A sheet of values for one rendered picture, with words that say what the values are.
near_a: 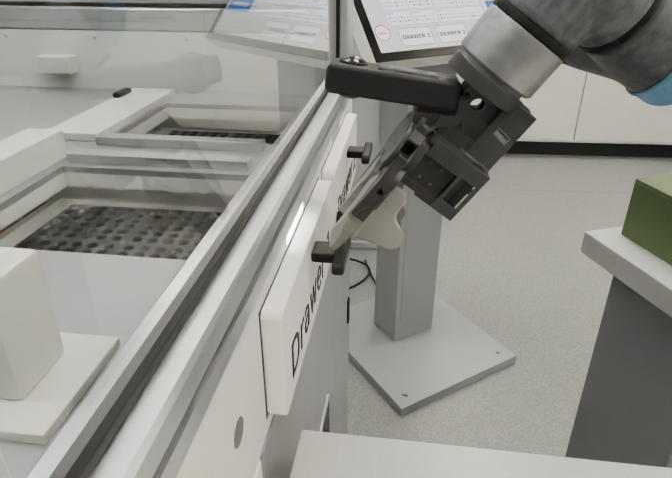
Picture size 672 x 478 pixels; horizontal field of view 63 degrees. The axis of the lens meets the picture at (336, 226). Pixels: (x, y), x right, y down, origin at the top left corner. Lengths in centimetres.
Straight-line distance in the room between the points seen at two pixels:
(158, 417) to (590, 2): 40
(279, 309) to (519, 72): 26
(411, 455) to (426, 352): 127
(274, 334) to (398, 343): 140
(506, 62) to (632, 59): 11
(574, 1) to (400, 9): 95
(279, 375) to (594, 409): 80
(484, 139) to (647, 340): 60
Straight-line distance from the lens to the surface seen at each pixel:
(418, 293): 179
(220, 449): 39
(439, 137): 48
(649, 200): 98
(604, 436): 117
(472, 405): 173
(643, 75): 54
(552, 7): 46
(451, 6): 148
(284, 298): 46
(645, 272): 93
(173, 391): 29
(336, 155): 77
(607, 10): 48
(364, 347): 182
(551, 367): 192
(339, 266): 53
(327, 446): 56
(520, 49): 46
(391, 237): 51
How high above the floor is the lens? 118
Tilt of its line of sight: 27 degrees down
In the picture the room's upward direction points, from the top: straight up
